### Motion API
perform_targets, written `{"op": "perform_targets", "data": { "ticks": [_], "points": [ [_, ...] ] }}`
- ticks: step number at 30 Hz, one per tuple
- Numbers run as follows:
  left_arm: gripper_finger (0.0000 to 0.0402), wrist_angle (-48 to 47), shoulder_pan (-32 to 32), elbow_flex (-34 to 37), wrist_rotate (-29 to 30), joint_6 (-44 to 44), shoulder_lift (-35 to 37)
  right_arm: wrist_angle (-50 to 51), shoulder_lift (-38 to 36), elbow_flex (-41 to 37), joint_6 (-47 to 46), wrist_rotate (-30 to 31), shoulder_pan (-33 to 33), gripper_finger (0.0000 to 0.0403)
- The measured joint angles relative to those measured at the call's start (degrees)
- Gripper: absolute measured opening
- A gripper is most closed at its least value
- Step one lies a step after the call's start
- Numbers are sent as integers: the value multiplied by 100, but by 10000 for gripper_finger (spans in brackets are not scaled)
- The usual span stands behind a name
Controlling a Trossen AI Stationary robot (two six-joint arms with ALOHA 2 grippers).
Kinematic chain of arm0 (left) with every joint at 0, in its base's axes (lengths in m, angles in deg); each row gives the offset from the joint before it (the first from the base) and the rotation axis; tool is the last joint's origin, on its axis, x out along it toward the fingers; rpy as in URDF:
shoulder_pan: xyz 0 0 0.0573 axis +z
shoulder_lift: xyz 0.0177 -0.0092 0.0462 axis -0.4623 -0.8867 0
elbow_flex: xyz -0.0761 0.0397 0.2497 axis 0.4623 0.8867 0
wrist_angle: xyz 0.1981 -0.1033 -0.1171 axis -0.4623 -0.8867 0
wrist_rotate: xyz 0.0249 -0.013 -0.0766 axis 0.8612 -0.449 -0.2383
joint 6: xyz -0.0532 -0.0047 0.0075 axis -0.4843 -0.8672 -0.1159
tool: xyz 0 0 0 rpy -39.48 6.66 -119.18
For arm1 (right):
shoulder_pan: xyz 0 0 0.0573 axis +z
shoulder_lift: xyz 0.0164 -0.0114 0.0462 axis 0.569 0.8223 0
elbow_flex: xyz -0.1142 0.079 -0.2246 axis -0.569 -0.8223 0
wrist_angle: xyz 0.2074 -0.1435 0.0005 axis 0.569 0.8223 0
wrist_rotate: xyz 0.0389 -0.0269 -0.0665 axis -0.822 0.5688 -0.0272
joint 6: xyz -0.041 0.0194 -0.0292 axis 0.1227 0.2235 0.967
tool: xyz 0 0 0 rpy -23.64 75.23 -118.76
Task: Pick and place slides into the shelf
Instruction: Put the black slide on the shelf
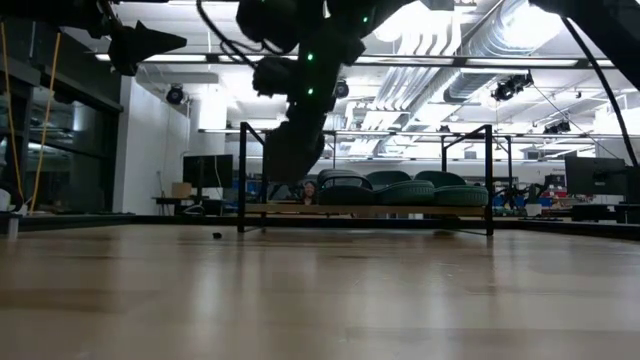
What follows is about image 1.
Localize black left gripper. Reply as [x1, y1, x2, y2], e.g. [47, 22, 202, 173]
[107, 20, 189, 76]

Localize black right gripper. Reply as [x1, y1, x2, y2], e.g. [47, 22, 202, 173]
[263, 107, 327, 184]

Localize black rubber slide sandal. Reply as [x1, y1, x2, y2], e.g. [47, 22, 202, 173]
[317, 168, 362, 180]
[317, 174, 375, 206]

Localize green rubber slide sandal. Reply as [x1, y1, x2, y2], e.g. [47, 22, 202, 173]
[413, 170, 490, 208]
[366, 170, 436, 206]

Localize black metal wood shelf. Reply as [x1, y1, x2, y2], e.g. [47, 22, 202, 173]
[237, 121, 496, 237]

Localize ceiling light strip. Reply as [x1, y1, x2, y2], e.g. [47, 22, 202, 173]
[94, 53, 616, 69]

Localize person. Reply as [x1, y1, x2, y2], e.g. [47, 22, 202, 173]
[299, 179, 320, 206]

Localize black computer monitor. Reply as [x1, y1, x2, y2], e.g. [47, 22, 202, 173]
[182, 154, 235, 190]
[564, 155, 627, 196]

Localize black cable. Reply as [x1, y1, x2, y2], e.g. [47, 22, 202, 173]
[559, 15, 640, 167]

